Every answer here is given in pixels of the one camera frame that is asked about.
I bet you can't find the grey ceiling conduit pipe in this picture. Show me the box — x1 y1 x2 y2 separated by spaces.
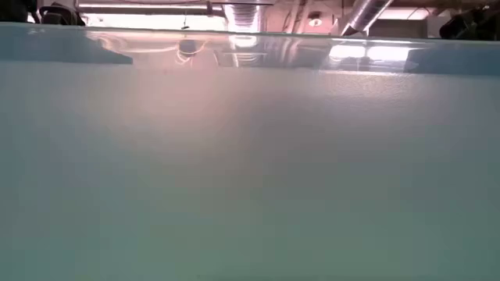
76 2 226 12

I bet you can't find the green translucent plastic container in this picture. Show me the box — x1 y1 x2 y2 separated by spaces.
0 21 500 281

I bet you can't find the smooth silver ceiling duct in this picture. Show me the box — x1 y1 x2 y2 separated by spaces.
339 0 395 37

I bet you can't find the ribbed silver ceiling duct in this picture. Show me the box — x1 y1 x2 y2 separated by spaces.
222 0 267 34

